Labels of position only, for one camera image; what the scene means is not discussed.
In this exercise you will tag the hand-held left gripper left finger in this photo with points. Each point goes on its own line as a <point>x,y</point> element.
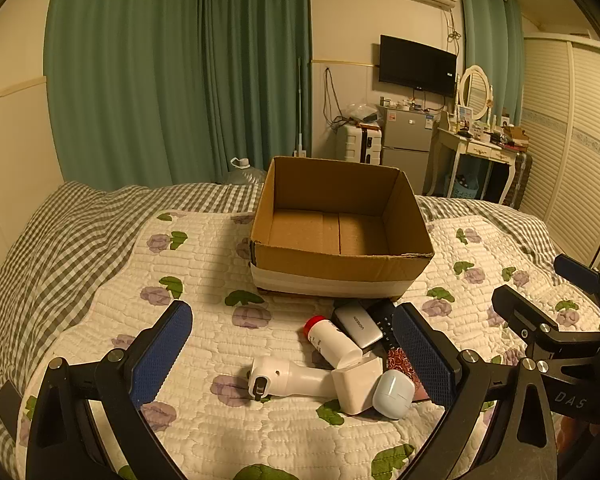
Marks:
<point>160,352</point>

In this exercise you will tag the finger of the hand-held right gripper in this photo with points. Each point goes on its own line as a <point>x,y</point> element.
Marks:
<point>522,312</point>
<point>577,270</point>

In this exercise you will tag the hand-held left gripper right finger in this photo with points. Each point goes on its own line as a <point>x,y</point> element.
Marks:
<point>424,357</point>

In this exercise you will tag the red patterned wallet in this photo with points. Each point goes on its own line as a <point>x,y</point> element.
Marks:
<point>399,361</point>

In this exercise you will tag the light blue earbud case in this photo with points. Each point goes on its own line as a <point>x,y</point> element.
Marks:
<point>392,395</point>

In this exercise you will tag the black remote control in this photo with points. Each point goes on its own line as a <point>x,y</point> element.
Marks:
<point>382,317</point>

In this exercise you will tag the white power bank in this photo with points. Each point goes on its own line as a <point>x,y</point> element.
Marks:
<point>357,325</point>

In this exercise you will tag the white bottle with red cap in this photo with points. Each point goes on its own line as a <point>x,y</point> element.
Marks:
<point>332,342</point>

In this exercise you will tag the white handheld device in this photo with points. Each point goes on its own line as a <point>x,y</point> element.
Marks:
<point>300,377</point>

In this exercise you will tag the cardboard box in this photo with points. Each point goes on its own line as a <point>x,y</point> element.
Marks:
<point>330,267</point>

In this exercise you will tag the person's right hand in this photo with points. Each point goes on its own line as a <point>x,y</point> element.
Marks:
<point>577,450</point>

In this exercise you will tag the floral quilted blanket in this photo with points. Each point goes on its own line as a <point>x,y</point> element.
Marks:
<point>205,270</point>

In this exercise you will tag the dark suitcase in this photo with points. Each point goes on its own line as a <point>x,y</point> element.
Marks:
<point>522,180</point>

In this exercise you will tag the white louvred wardrobe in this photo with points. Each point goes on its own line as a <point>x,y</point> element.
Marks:
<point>570,150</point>

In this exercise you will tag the blue plastic basket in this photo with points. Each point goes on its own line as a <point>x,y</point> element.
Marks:
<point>464,189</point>

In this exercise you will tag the small brown box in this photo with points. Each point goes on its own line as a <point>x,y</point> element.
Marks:
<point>516,135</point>

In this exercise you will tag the white dressing table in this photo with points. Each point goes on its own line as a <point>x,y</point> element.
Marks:
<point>472,147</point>

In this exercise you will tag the dark flat object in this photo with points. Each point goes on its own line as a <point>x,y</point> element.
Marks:
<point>7,410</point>

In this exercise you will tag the clear water jug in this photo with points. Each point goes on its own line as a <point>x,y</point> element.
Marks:
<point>242,175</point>

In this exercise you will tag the oval white vanity mirror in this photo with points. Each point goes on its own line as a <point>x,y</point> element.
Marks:
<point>474,91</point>

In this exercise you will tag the small grey fridge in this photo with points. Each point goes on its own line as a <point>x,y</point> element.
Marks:
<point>405,140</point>

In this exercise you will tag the white suitcase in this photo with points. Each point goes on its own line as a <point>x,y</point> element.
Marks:
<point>357,145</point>

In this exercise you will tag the narrow green curtain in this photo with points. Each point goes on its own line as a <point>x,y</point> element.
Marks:
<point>490,35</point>

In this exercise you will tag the clear plastic bag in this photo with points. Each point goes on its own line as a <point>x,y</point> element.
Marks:
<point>362,111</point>

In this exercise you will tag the white mop pole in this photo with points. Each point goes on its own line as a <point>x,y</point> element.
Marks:
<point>299,110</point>

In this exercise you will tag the wide green curtain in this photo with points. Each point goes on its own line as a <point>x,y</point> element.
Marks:
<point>125,75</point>

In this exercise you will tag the green curtain beside pole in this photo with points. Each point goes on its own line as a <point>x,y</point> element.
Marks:
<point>260,70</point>

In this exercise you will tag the black wall television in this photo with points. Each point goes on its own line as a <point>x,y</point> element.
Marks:
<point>417,66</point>

